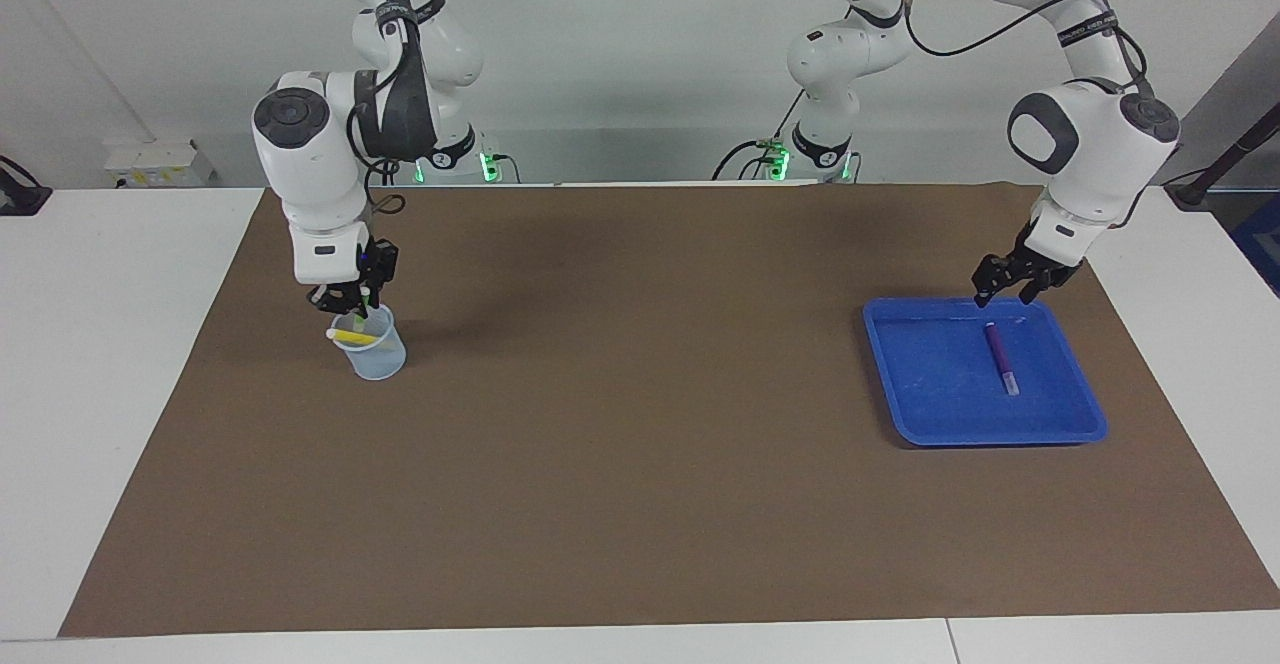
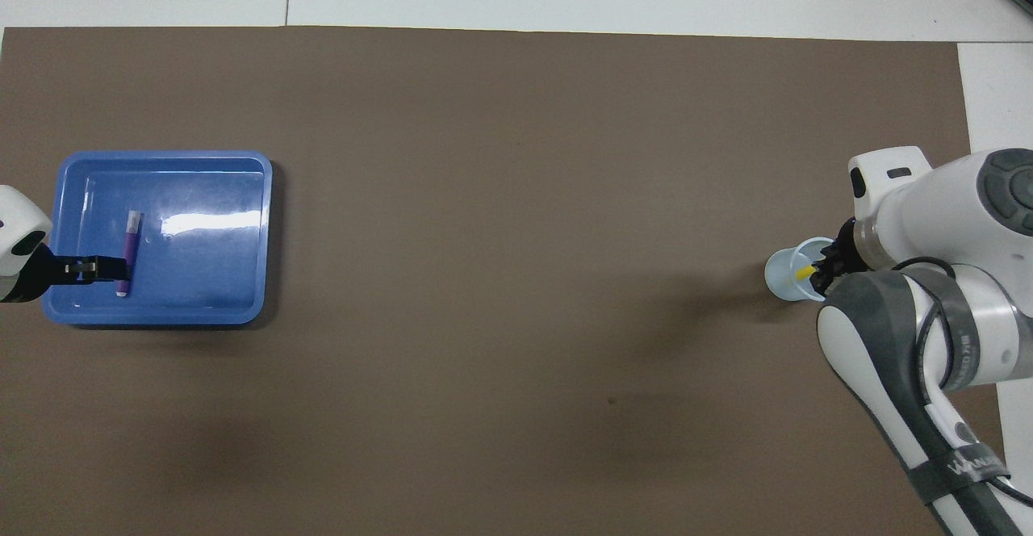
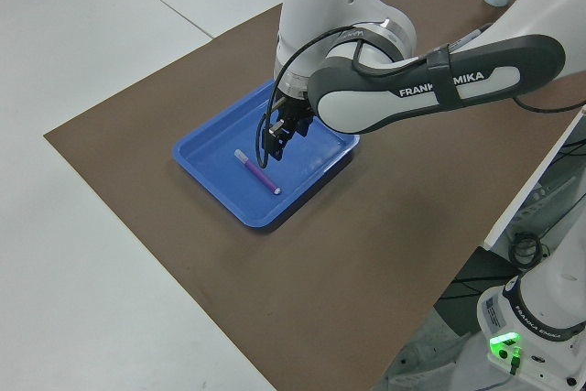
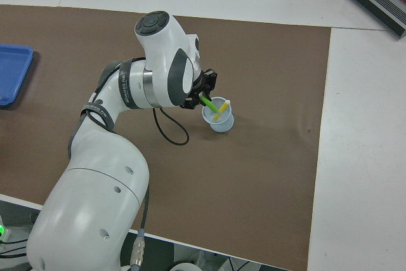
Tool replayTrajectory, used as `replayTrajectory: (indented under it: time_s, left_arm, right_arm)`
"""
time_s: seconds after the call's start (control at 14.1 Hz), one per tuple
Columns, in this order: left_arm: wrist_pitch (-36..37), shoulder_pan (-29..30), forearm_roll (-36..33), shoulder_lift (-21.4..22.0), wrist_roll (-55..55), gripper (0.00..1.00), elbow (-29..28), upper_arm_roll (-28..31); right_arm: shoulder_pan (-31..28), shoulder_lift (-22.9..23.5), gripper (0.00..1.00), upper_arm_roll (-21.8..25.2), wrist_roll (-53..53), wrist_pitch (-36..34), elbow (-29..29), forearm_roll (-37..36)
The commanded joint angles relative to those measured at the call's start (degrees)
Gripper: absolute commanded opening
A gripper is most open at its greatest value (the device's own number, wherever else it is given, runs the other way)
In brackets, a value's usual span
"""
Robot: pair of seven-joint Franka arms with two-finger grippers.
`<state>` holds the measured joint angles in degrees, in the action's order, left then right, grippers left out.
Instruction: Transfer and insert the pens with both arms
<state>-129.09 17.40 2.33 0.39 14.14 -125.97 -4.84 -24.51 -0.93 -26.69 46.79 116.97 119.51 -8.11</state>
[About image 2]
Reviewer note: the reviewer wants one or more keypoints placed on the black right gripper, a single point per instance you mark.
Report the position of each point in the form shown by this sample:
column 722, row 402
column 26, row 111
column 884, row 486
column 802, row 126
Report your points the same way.
column 851, row 252

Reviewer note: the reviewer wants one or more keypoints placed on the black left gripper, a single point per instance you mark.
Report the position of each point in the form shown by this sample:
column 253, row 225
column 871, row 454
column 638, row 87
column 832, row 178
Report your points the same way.
column 40, row 274

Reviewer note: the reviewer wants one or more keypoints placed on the yellow marker pen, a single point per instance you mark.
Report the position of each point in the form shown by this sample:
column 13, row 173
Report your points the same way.
column 805, row 274

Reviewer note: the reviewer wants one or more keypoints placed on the purple marker pen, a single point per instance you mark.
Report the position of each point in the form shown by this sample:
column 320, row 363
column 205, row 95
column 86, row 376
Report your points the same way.
column 131, row 233

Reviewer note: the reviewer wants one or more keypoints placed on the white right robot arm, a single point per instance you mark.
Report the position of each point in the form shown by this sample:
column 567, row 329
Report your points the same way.
column 928, row 205

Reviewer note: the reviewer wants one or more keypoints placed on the clear plastic cup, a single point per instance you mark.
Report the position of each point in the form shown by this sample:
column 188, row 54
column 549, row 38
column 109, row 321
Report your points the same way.
column 783, row 278

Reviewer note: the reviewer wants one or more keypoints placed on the blue plastic tray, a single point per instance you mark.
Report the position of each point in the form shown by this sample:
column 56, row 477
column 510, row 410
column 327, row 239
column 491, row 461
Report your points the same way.
column 218, row 261

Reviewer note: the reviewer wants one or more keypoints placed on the brown table mat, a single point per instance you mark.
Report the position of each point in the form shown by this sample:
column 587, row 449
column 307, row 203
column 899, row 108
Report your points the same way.
column 516, row 197

